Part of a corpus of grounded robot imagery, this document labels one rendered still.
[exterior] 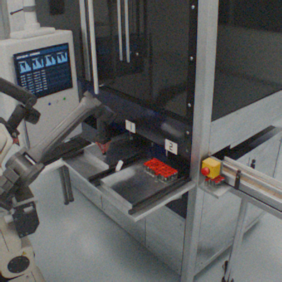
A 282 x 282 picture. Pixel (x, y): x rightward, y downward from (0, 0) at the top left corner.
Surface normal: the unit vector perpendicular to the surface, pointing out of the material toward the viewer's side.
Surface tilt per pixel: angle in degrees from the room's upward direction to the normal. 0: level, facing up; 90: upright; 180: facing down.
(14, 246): 90
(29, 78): 90
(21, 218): 90
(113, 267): 0
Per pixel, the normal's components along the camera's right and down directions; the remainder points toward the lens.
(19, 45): 0.75, 0.29
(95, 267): -0.02, -0.89
